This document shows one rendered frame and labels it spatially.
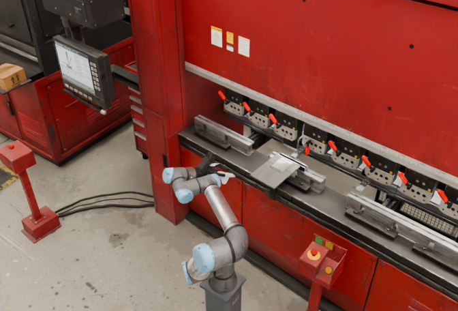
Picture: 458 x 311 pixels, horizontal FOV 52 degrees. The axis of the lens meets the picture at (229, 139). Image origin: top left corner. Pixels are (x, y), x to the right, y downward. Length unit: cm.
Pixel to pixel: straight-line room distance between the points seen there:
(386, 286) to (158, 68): 187
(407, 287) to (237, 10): 177
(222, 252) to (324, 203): 107
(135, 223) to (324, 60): 221
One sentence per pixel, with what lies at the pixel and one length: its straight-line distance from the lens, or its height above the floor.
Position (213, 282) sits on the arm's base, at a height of 83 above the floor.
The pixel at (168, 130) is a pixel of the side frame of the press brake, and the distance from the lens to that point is 330.
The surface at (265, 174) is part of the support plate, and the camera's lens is 283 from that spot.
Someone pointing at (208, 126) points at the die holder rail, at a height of 95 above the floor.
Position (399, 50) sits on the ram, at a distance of 225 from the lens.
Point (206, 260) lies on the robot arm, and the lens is 195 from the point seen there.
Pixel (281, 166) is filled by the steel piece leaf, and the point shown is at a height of 100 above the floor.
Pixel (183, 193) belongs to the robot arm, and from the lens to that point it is 219.
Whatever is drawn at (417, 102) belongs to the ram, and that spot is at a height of 170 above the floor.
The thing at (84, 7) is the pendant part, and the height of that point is 188.
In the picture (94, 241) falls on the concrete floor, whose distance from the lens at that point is 393.
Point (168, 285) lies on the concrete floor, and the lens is 355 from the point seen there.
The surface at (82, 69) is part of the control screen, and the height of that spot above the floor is 146.
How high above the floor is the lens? 284
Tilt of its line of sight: 36 degrees down
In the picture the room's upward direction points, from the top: straight up
